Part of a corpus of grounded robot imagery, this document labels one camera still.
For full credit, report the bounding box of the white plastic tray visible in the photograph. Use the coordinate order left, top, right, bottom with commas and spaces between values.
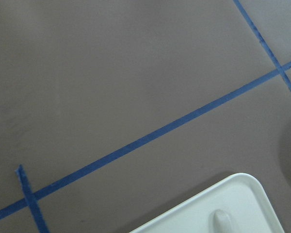
134, 173, 284, 233

